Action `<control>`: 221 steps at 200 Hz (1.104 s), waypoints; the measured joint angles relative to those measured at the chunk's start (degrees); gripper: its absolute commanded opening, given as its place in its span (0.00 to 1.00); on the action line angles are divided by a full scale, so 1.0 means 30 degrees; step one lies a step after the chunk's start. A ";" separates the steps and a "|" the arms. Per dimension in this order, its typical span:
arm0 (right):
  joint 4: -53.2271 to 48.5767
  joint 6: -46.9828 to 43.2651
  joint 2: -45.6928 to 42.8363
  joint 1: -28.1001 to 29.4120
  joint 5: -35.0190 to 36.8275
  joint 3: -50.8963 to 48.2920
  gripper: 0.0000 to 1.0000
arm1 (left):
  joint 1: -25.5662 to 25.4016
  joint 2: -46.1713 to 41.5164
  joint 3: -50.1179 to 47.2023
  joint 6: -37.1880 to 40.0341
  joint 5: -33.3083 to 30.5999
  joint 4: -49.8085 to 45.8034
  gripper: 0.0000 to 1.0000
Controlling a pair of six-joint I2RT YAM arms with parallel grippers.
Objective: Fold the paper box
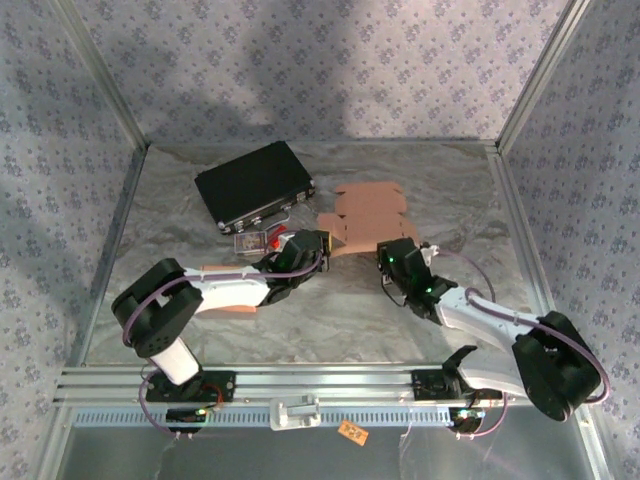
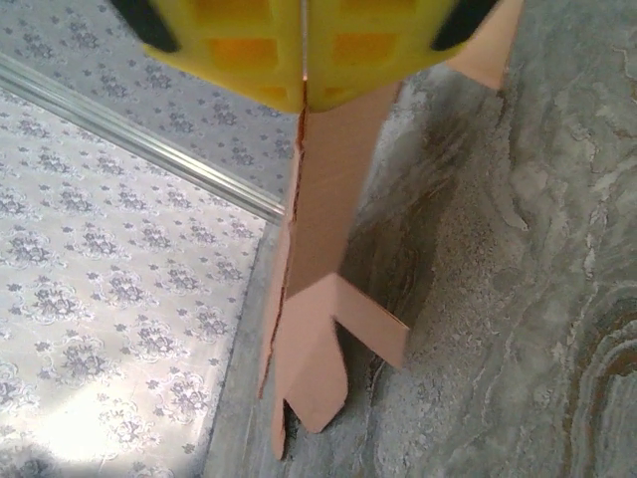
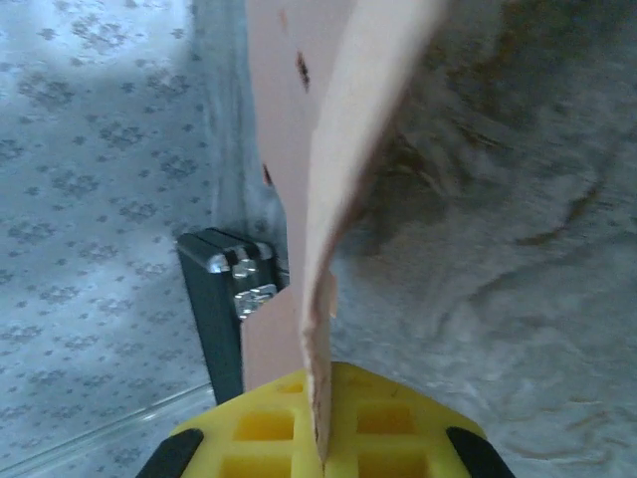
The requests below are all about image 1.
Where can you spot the tan cardboard box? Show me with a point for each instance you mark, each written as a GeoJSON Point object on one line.
{"type": "Point", "coordinates": [235, 311]}
{"type": "Point", "coordinates": [370, 215]}

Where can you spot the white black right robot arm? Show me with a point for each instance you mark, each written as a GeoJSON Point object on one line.
{"type": "Point", "coordinates": [555, 370]}

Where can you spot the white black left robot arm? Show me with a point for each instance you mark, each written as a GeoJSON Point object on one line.
{"type": "Point", "coordinates": [155, 310]}

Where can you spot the small red box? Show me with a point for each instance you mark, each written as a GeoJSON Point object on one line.
{"type": "Point", "coordinates": [275, 242]}

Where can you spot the clear plastic card case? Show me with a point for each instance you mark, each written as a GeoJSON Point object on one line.
{"type": "Point", "coordinates": [250, 243]}

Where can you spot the black briefcase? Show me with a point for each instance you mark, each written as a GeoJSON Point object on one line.
{"type": "Point", "coordinates": [250, 185]}

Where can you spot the black right controller board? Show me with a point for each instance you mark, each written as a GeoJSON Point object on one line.
{"type": "Point", "coordinates": [467, 420]}

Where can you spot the black controller board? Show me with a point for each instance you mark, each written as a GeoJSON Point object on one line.
{"type": "Point", "coordinates": [182, 415]}
{"type": "Point", "coordinates": [467, 420]}

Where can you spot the orange tag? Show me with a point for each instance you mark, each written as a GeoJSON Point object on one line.
{"type": "Point", "coordinates": [352, 432]}

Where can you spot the black left controller board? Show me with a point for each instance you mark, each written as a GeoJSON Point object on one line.
{"type": "Point", "coordinates": [182, 415]}

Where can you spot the grey metal base panel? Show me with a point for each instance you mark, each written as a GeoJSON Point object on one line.
{"type": "Point", "coordinates": [300, 460]}

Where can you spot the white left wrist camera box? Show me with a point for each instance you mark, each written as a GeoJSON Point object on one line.
{"type": "Point", "coordinates": [283, 241]}

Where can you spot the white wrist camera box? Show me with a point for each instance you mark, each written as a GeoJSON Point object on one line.
{"type": "Point", "coordinates": [283, 241]}
{"type": "Point", "coordinates": [429, 252]}

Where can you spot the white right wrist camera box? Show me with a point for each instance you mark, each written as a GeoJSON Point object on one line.
{"type": "Point", "coordinates": [429, 252]}

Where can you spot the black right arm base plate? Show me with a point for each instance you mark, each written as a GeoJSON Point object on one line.
{"type": "Point", "coordinates": [425, 387]}

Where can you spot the aluminium mounting rail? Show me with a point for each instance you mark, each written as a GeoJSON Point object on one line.
{"type": "Point", "coordinates": [325, 385]}

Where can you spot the aluminium table side rail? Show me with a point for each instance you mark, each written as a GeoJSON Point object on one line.
{"type": "Point", "coordinates": [500, 175]}
{"type": "Point", "coordinates": [116, 225]}

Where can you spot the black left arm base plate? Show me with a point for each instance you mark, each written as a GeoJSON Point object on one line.
{"type": "Point", "coordinates": [225, 387]}

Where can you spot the white plastic bracket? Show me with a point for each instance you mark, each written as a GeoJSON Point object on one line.
{"type": "Point", "coordinates": [295, 412]}

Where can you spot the aluminium frame post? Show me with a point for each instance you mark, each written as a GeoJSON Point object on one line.
{"type": "Point", "coordinates": [104, 75]}
{"type": "Point", "coordinates": [544, 75]}

